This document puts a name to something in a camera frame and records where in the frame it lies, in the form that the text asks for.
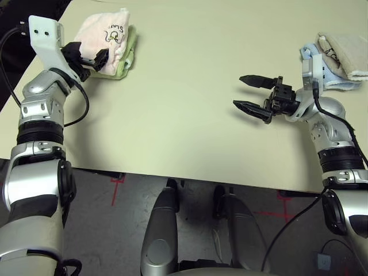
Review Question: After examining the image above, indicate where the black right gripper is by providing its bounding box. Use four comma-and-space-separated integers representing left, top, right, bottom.
232, 74, 297, 125

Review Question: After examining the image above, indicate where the green folded towel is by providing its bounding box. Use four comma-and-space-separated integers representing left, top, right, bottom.
90, 25, 139, 81

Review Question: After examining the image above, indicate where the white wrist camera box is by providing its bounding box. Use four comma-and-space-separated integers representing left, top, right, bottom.
287, 53, 325, 123
28, 16, 81, 84

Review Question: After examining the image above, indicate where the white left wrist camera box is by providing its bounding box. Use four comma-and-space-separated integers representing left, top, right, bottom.
28, 16, 81, 84

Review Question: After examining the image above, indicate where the pink towel with embroidery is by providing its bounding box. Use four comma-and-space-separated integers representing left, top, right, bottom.
74, 7, 132, 76

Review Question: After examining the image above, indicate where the black table frame bar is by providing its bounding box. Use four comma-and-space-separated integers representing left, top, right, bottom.
278, 189, 325, 199
83, 169, 126, 181

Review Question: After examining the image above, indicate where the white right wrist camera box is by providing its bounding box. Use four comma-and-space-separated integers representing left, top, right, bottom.
287, 53, 325, 123

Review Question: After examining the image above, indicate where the beige folded towel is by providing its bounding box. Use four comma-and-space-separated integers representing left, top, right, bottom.
317, 32, 368, 83

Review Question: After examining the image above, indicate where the thin white floor cord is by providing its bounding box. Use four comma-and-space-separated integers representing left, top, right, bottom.
212, 228, 224, 256

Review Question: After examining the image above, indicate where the light blue folded towel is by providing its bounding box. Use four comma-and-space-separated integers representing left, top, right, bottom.
299, 43, 362, 91

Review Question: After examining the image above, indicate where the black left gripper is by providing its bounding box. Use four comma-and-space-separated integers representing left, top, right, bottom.
60, 41, 109, 83

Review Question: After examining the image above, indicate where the beige robot waist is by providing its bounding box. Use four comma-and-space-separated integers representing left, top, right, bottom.
169, 267, 274, 276

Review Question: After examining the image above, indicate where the small grey floor box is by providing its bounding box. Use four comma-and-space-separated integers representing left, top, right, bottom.
315, 252, 331, 270

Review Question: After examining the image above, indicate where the thin black floor cable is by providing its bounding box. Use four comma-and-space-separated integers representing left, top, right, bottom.
320, 239, 362, 276

